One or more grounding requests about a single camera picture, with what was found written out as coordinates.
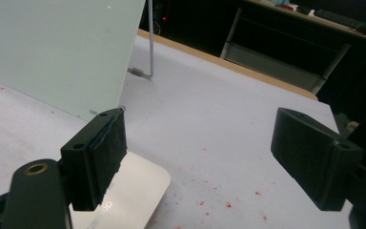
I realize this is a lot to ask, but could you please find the black keyboard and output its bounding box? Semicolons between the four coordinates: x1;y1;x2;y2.
314;9;366;38

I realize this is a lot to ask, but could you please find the whiteboard metal stand leg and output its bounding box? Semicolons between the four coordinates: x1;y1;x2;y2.
127;0;155;79

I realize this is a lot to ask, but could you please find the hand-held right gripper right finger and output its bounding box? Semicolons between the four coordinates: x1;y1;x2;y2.
270;107;365;212

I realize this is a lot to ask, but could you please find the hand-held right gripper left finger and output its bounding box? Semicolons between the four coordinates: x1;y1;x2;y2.
59;107;129;212

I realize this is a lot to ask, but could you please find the pale green glass whiteboard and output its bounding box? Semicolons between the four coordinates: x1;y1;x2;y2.
0;0;147;122

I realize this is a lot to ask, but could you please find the dark desk with metal frame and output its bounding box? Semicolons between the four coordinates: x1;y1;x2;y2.
219;0;366;95

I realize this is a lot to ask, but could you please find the white flat base plate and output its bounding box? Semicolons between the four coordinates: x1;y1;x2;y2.
69;151;172;229

